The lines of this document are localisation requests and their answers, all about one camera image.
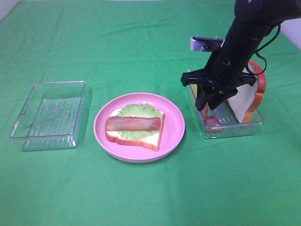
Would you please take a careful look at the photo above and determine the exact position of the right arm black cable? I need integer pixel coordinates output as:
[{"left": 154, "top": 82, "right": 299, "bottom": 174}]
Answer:
[{"left": 255, "top": 22, "right": 282, "bottom": 77}]

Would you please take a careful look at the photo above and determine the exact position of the yellow toy cheese slice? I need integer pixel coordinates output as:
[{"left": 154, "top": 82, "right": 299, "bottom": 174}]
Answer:
[{"left": 190, "top": 84, "right": 198, "bottom": 96}]

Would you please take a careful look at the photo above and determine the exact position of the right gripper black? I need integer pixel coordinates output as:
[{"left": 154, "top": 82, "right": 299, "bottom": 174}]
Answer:
[{"left": 181, "top": 48, "right": 257, "bottom": 111}]

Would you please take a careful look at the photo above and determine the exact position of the green toy lettuce leaf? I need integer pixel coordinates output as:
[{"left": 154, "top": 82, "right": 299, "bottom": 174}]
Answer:
[{"left": 115, "top": 103, "right": 163, "bottom": 140}]

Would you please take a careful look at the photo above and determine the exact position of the left clear plastic tray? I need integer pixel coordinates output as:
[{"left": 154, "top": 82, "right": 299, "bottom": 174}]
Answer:
[{"left": 9, "top": 81, "right": 87, "bottom": 151}]

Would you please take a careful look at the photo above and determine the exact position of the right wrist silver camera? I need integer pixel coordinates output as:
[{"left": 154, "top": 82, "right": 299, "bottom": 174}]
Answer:
[{"left": 190, "top": 35, "right": 224, "bottom": 52}]

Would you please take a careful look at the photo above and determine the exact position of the toy bacon strip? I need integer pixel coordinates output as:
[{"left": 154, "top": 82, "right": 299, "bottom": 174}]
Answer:
[
  {"left": 201, "top": 105, "right": 222, "bottom": 132},
  {"left": 105, "top": 116, "right": 163, "bottom": 131}
]

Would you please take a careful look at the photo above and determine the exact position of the right clear plastic tray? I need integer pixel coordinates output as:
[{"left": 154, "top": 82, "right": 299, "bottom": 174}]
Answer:
[{"left": 189, "top": 85, "right": 263, "bottom": 139}]

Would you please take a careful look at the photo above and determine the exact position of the clear plastic tray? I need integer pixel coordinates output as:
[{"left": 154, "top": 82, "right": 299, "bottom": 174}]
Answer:
[
  {"left": 189, "top": 85, "right": 263, "bottom": 139},
  {"left": 9, "top": 81, "right": 87, "bottom": 151}
]

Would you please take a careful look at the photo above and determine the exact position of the pink round plate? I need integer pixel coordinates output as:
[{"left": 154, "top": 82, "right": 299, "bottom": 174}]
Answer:
[{"left": 94, "top": 92, "right": 185, "bottom": 163}]

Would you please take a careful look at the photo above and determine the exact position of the green tablecloth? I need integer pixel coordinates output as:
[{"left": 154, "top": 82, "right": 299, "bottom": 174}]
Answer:
[{"left": 0, "top": 0, "right": 301, "bottom": 226}]

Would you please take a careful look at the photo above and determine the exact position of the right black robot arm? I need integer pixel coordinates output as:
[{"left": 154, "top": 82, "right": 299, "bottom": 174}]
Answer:
[{"left": 181, "top": 0, "right": 301, "bottom": 111}]

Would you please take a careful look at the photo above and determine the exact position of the toy bread slice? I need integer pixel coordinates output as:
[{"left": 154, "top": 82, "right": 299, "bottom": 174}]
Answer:
[
  {"left": 227, "top": 73, "right": 267, "bottom": 123},
  {"left": 104, "top": 109, "right": 165, "bottom": 151}
]

